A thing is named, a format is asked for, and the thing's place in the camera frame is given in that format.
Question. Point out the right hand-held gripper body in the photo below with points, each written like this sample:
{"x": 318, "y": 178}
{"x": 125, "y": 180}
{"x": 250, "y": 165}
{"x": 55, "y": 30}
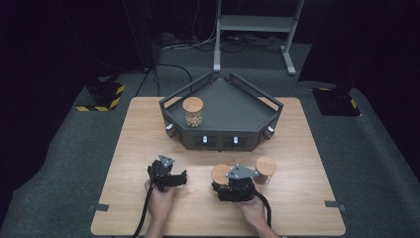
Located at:
{"x": 241, "y": 188}

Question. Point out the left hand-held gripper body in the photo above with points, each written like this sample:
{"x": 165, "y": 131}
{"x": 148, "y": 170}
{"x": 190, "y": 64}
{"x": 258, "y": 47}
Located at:
{"x": 160, "y": 175}

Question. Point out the wood-lidded jar of brown nuts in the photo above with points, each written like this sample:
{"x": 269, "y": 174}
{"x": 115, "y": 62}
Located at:
{"x": 219, "y": 173}

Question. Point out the wood-lidded jar of reddish grains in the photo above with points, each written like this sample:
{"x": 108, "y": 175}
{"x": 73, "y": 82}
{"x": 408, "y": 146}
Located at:
{"x": 266, "y": 167}

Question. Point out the wood-lidded jar of pale beans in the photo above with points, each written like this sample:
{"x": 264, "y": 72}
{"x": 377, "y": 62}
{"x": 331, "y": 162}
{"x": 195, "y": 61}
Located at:
{"x": 193, "y": 112}

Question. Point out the black corner shelf rack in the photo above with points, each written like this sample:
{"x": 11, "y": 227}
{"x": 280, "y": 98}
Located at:
{"x": 231, "y": 112}

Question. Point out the person's right hand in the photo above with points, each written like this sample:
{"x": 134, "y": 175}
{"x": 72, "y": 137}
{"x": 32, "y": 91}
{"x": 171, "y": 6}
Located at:
{"x": 256, "y": 208}

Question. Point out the person's left hand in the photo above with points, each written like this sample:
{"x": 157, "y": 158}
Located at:
{"x": 160, "y": 205}

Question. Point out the grey tape piece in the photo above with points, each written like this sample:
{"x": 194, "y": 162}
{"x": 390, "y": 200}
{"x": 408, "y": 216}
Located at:
{"x": 335, "y": 205}
{"x": 99, "y": 207}

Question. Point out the black base with striped edge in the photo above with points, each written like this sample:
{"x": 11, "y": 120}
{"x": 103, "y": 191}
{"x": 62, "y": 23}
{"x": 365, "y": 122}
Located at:
{"x": 336, "y": 102}
{"x": 102, "y": 95}

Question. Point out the grey metal stand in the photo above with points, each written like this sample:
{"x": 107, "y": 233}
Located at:
{"x": 254, "y": 23}

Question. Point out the dark curtain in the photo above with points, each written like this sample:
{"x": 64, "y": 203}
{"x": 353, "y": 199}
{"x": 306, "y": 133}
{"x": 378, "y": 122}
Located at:
{"x": 66, "y": 33}
{"x": 363, "y": 39}

